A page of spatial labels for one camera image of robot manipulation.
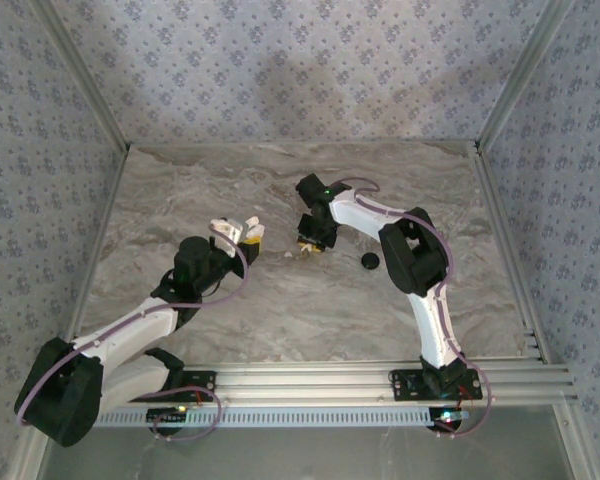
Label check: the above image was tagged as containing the white earbud charging case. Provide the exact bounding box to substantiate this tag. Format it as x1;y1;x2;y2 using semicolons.
243;214;267;242

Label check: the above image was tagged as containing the black control board green light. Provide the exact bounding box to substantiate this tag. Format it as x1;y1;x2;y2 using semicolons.
147;407;191;436
428;407;469;435

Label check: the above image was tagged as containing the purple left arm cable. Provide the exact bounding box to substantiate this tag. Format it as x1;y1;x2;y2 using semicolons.
12;222;251;444

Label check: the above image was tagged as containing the aluminium table side rail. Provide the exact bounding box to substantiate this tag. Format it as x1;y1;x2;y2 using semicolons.
62;144;134;346
472;142;554;364

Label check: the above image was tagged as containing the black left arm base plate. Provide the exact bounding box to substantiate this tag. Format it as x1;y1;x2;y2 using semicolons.
125;368;217;403

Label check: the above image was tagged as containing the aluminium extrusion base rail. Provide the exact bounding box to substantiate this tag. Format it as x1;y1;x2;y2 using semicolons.
99;360;579;404

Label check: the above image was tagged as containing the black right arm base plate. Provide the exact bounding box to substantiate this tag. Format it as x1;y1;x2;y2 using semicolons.
389;368;483;403

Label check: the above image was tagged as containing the grey slotted cable duct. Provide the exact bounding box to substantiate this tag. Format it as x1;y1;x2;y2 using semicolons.
92;405;444;430

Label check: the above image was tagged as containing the aluminium frame post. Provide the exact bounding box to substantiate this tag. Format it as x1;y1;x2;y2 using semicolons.
7;439;56;480
549;399;600;480
29;0;134;154
473;0;577;151

